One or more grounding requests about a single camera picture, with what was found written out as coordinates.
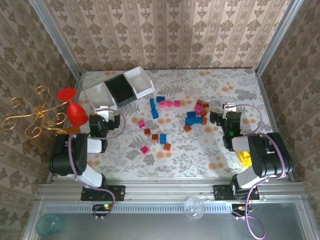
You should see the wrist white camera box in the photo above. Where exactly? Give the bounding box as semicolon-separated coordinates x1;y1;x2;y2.
94;106;111;123
223;102;237;113

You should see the yellow snack bag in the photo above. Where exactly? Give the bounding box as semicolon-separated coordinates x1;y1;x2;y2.
236;149;253;167

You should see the orange square block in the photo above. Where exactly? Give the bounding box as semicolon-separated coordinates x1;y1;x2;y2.
63;125;82;136

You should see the aluminium corner post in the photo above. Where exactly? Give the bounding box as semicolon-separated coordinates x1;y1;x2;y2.
254;0;305;75
28;0;82;77

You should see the grey metal tray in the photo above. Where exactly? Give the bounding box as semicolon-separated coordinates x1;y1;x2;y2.
23;197;317;240

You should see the small black electronics box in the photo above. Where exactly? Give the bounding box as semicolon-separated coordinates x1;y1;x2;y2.
92;203;113;218

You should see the teal plastic cup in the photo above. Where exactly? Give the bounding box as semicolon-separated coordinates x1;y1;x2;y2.
34;214;65;237

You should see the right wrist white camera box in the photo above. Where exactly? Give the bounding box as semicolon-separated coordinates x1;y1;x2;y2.
223;102;237;113

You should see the aluminium mounting rail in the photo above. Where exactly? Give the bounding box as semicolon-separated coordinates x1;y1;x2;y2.
37;177;305;203

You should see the red plastic wine glass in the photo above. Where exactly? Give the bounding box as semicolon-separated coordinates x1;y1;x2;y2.
56;87;89;127

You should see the black plastic bin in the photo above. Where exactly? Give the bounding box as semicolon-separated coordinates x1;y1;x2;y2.
104;74;138;109

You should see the gold wire ornament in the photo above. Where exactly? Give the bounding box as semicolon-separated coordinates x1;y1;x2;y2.
2;85;68;139

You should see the clear drinking glass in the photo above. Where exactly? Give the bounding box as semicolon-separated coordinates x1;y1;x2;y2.
184;197;205;220

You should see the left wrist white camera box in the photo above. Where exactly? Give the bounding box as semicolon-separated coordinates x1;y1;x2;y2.
94;106;111;123

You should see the grey slotted cable duct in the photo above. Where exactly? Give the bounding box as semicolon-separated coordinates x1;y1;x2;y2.
43;202;233;214

